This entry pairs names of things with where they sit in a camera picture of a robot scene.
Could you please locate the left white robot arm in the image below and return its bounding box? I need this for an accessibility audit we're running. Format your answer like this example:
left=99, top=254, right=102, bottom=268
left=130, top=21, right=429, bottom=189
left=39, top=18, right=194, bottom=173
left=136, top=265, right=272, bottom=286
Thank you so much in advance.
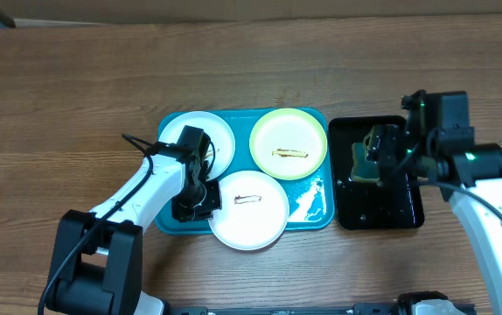
left=37, top=134, right=220, bottom=314

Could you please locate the white plate with stain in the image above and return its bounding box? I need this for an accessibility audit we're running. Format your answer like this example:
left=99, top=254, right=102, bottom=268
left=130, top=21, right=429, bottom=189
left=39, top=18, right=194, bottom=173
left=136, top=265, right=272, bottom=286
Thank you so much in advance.
left=208, top=171, right=289, bottom=251

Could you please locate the yellow green sponge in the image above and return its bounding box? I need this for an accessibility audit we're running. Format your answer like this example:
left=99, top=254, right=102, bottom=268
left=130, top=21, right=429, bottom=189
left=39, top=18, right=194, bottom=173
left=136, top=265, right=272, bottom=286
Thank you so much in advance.
left=351, top=135, right=380, bottom=183

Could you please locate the black plastic tray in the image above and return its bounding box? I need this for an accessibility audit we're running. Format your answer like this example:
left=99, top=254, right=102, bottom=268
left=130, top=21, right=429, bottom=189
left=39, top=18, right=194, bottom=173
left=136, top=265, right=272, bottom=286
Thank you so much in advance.
left=328, top=115, right=424, bottom=230

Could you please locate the teal plastic tray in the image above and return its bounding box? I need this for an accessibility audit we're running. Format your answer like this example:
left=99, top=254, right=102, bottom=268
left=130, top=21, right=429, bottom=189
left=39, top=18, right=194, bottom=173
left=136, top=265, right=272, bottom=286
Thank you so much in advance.
left=163, top=108, right=335, bottom=231

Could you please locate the light green plate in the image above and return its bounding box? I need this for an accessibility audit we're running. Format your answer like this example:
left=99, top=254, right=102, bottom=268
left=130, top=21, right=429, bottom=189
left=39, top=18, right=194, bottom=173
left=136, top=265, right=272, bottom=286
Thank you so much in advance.
left=249, top=108, right=328, bottom=180

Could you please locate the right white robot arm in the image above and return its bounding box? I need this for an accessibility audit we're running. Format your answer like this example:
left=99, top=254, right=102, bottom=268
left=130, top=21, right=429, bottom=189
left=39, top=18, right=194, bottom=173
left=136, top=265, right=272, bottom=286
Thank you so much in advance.
left=366, top=89, right=502, bottom=314

